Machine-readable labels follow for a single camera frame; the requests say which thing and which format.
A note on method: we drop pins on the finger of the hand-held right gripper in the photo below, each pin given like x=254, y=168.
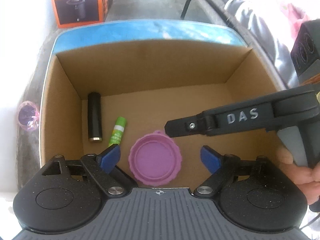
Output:
x=185, y=128

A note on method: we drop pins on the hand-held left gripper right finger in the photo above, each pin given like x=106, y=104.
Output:
x=210, y=160

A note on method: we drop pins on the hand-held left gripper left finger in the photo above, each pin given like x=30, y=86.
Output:
x=110, y=158

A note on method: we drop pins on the green glue stick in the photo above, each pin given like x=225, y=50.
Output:
x=117, y=132

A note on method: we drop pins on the purple plastic lid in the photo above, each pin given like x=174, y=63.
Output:
x=155, y=158

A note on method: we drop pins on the black cylindrical tube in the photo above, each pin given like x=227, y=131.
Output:
x=95, y=115

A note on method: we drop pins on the brown cardboard box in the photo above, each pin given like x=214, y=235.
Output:
x=162, y=75

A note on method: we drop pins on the person's right hand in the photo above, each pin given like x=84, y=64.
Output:
x=305, y=180

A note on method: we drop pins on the pink floral blanket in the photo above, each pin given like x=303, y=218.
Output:
x=295, y=12

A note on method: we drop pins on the purple plastic cup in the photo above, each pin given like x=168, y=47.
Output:
x=28, y=115

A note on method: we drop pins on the grey cloth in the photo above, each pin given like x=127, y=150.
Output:
x=250, y=17

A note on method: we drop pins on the black metal stand leg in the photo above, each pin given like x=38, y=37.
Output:
x=187, y=2

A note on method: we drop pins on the orange appliance box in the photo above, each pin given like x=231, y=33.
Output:
x=75, y=7

